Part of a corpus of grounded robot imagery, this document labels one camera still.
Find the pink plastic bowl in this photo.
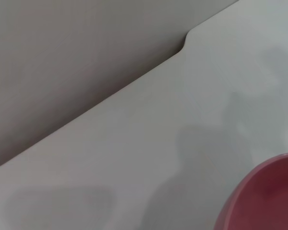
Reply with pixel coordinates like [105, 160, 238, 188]
[214, 151, 288, 230]

